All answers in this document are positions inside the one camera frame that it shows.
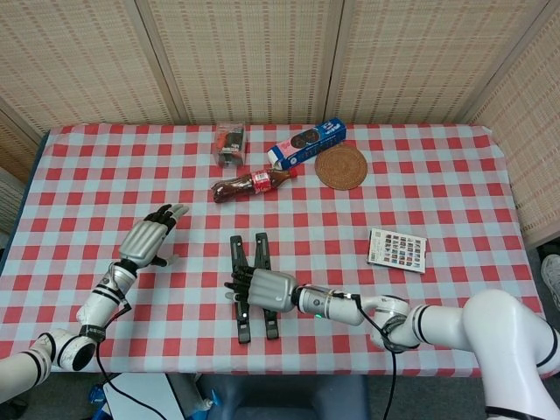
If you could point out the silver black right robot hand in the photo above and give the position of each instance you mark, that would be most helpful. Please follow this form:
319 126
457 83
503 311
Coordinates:
271 291

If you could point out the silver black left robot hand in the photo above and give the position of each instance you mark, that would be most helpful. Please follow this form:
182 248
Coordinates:
142 242

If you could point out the black folding stand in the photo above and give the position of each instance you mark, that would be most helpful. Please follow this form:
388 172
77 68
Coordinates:
238 254

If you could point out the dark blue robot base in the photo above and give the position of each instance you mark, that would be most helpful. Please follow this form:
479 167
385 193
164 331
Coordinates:
284 394

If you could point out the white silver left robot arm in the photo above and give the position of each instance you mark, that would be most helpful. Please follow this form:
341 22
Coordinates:
100 297

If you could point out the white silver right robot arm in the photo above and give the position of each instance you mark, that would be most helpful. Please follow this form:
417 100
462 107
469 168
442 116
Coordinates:
332 306

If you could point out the red white checked tablecloth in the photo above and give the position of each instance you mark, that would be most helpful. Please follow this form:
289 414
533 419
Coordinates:
87 184

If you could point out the cola bottle with red label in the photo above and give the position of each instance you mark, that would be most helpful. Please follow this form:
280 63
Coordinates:
245 186

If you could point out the clear plastic box red-black contents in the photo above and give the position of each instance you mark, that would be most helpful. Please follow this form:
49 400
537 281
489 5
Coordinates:
229 146

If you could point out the round woven brown coaster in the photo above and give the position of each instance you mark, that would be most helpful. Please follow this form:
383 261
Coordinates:
341 168

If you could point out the blue cookie box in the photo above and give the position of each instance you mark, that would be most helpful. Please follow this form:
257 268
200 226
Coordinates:
306 146

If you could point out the white flat board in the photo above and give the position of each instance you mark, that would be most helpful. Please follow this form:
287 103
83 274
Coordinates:
144 394

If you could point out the woven bamboo side screen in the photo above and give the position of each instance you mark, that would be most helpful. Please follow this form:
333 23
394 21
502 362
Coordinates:
525 131
17 149

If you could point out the small blue item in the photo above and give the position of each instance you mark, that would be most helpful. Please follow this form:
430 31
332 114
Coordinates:
96 395

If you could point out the woven bamboo folding screen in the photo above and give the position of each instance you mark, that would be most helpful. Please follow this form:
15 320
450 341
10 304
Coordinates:
262 57

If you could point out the white shoe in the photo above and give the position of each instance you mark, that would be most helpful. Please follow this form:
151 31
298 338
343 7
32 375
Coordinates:
552 280

